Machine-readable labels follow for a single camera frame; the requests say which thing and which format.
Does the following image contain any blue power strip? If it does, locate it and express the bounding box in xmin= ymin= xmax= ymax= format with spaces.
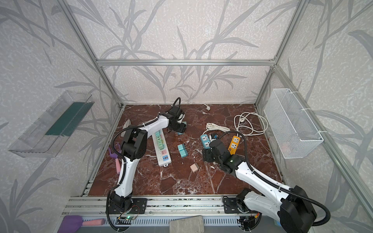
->
xmin=200 ymin=134 xmax=210 ymax=149

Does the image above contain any white multicolour power strip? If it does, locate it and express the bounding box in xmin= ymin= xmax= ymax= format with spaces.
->
xmin=152 ymin=130 xmax=172 ymax=167

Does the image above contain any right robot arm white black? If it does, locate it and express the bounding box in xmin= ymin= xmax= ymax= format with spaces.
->
xmin=202 ymin=139 xmax=331 ymax=233

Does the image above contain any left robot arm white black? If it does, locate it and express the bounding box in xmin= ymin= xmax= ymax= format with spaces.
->
xmin=107 ymin=104 xmax=186 ymax=209

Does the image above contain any orange power strip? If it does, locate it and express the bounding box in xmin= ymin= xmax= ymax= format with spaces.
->
xmin=228 ymin=136 xmax=241 ymax=155

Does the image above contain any metal garden trowel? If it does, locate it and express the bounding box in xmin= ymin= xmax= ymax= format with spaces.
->
xmin=120 ymin=119 xmax=131 ymax=137

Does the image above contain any purple pink hand rake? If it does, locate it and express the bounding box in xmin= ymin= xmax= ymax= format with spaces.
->
xmin=108 ymin=147 xmax=121 ymax=175

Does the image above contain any grey sponge block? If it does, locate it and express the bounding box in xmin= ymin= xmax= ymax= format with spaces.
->
xmin=170 ymin=216 xmax=205 ymax=233

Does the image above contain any purple pink brush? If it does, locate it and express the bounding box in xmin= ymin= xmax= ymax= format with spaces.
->
xmin=57 ymin=216 xmax=105 ymax=233

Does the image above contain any white bundled cable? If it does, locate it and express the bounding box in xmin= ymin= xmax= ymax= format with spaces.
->
xmin=202 ymin=122 xmax=231 ymax=135

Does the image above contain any white power strip cord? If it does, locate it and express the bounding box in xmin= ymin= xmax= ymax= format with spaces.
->
xmin=182 ymin=100 xmax=212 ymax=111

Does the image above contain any white coiled cable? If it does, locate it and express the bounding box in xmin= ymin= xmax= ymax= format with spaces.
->
xmin=233 ymin=112 xmax=269 ymax=137

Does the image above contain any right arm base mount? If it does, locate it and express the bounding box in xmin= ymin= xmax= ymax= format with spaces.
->
xmin=222 ymin=196 xmax=258 ymax=215

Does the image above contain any white wire mesh basket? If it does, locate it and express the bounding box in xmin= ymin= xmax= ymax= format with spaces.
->
xmin=264 ymin=88 xmax=323 ymax=159

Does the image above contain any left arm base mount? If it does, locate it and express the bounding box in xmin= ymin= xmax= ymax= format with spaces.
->
xmin=106 ymin=198 xmax=148 ymax=215

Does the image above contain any clear plastic wall tray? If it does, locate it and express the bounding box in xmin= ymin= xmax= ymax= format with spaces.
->
xmin=8 ymin=91 xmax=94 ymax=158

